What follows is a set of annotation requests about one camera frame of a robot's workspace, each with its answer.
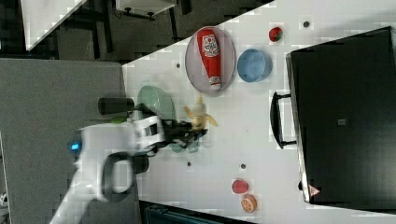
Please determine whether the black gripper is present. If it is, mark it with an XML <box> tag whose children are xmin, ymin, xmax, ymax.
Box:
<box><xmin>162</xmin><ymin>119</ymin><xmax>208</xmax><ymax>146</ymax></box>

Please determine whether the plush peeled banana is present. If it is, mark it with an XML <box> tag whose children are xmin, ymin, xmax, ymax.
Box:
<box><xmin>184</xmin><ymin>96</ymin><xmax>219</xmax><ymax>131</ymax></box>

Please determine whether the white cabinet on casters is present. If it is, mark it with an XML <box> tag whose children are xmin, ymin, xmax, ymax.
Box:
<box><xmin>115</xmin><ymin>0</ymin><xmax>177</xmax><ymax>20</ymax></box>

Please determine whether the red plush raspberry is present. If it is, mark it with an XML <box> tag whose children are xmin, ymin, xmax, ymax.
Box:
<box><xmin>232</xmin><ymin>179</ymin><xmax>248</xmax><ymax>194</ymax></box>

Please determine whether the orange slice toy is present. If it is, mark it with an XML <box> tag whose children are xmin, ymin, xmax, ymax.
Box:
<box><xmin>241</xmin><ymin>194</ymin><xmax>257</xmax><ymax>213</ymax></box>

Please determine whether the green spatula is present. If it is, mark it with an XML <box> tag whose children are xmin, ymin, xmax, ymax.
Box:
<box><xmin>110</xmin><ymin>118</ymin><xmax>127</xmax><ymax>124</ymax></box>

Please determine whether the black toaster oven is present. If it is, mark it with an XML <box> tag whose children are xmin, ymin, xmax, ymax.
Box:
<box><xmin>285</xmin><ymin>26</ymin><xmax>396</xmax><ymax>214</ymax></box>

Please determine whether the grey round plate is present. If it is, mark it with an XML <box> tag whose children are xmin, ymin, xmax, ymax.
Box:
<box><xmin>185</xmin><ymin>26</ymin><xmax>236</xmax><ymax>97</ymax></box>

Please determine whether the red ketchup bottle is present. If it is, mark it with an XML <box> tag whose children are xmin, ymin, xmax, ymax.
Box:
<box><xmin>197</xmin><ymin>28</ymin><xmax>221</xmax><ymax>91</ymax></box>

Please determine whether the blue bowl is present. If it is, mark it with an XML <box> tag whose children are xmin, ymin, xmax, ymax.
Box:
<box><xmin>237</xmin><ymin>49</ymin><xmax>273</xmax><ymax>83</ymax></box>

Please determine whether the white side table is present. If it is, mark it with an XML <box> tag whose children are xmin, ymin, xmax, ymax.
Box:
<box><xmin>20</xmin><ymin>0</ymin><xmax>88</xmax><ymax>51</ymax></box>

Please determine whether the green mug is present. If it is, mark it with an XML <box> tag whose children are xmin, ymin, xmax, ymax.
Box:
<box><xmin>169</xmin><ymin>140</ymin><xmax>200</xmax><ymax>153</ymax></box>

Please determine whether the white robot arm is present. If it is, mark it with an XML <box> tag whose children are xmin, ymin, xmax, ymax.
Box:
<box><xmin>49</xmin><ymin>115</ymin><xmax>207</xmax><ymax>224</ymax></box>

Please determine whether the black cylinder holder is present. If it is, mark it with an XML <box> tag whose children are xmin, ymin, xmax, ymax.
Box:
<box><xmin>98</xmin><ymin>98</ymin><xmax>134</xmax><ymax>115</ymax></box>

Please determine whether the red plush strawberry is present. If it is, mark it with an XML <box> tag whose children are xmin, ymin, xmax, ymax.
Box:
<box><xmin>269</xmin><ymin>27</ymin><xmax>283</xmax><ymax>42</ymax></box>

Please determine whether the black cylindrical cup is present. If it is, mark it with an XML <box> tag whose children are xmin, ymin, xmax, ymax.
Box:
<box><xmin>134</xmin><ymin>156</ymin><xmax>149</xmax><ymax>175</ymax></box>

